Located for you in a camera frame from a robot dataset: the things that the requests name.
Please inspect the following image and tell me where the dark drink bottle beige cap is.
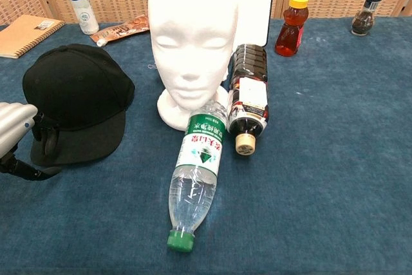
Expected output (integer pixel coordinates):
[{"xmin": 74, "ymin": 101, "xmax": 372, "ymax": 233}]
[{"xmin": 226, "ymin": 44, "xmax": 270, "ymax": 156}]

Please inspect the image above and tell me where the brown spiral notebook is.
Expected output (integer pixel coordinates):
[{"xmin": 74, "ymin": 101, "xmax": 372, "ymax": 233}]
[{"xmin": 0, "ymin": 14, "xmax": 66, "ymax": 59}]

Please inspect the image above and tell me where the small white board black frame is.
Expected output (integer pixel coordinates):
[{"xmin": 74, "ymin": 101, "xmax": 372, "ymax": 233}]
[{"xmin": 144, "ymin": 0, "xmax": 277, "ymax": 47}]

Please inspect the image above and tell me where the white foam mannequin head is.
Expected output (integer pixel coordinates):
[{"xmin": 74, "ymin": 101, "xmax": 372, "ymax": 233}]
[{"xmin": 147, "ymin": 0, "xmax": 241, "ymax": 131}]

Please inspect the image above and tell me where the honey bottle yellow cap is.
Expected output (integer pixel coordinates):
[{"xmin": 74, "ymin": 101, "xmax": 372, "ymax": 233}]
[{"xmin": 274, "ymin": 0, "xmax": 306, "ymax": 57}]

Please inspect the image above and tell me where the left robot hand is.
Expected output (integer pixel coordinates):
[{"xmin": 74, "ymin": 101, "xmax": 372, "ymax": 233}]
[{"xmin": 0, "ymin": 102, "xmax": 62, "ymax": 182}]

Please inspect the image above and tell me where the orange sauce pouch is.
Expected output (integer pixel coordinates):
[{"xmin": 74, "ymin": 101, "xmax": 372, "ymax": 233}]
[{"xmin": 89, "ymin": 14, "xmax": 151, "ymax": 47}]

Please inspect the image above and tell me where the black baseball cap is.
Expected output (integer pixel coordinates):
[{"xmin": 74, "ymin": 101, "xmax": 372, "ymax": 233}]
[{"xmin": 22, "ymin": 43, "xmax": 136, "ymax": 166}]

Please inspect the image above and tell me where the white bottle blue cap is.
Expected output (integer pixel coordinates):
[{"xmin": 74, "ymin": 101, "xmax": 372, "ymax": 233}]
[{"xmin": 57, "ymin": 0, "xmax": 100, "ymax": 35}]

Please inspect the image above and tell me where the blue table cloth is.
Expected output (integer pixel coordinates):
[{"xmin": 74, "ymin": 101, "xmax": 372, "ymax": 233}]
[{"xmin": 0, "ymin": 15, "xmax": 412, "ymax": 275}]

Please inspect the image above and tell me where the clear water bottle green cap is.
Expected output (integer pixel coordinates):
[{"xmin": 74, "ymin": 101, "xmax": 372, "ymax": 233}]
[{"xmin": 166, "ymin": 100, "xmax": 229, "ymax": 252}]

